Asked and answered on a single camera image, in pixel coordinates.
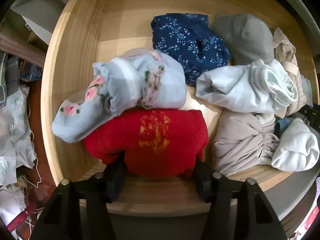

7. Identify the white rolled underwear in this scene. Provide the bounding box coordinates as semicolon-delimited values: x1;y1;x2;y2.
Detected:
271;118;319;172

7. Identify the beige taupe underwear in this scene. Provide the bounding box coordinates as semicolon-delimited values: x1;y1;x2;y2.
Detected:
212;109;279;176

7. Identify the cream beige strappy underwear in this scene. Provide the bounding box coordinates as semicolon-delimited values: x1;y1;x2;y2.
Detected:
273;28;307;118

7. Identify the grey underwear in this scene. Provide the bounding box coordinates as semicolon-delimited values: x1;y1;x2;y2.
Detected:
212;14;274;65

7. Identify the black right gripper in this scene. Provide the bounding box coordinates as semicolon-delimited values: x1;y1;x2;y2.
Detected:
298;104;320;133

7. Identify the red underwear with gold print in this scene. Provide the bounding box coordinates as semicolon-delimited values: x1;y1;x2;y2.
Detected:
82;109;209;178

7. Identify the wooden drawer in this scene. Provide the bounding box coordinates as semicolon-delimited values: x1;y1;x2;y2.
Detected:
41;0;319;219

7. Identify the white floral fabric pile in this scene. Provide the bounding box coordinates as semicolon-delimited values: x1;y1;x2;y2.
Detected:
1;85;36;185

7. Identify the pale blue underwear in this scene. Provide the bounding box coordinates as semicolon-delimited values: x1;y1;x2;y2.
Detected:
196;59;298;113

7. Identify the navy floral underwear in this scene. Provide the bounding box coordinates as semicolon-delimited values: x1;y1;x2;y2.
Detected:
151;13;231;87

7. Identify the light blue floral underwear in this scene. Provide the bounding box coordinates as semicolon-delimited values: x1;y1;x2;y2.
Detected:
52;48;187;143

